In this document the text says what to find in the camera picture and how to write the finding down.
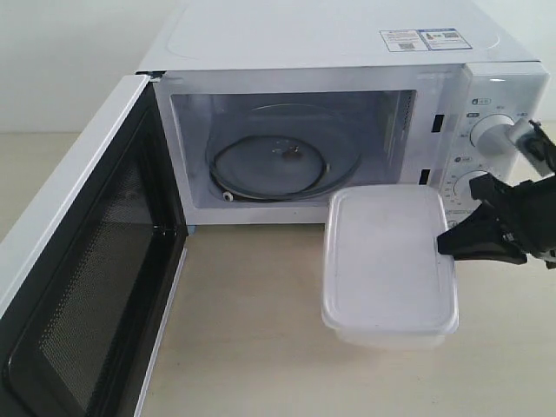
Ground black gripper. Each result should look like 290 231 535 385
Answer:
437 174 555 269

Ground white lidded plastic container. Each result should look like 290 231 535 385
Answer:
321 184 459 350

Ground white microwave door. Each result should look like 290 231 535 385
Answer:
1 74 188 416

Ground white microwave oven body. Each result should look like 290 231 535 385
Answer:
138 1 549 227

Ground lower white timer knob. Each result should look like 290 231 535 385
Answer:
453 170 487 207

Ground upper white power knob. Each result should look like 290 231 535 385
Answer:
470 114 514 158

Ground blue white label sticker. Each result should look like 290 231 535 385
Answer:
380 28 473 52

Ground glass turntable plate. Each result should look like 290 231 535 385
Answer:
205 103 363 202

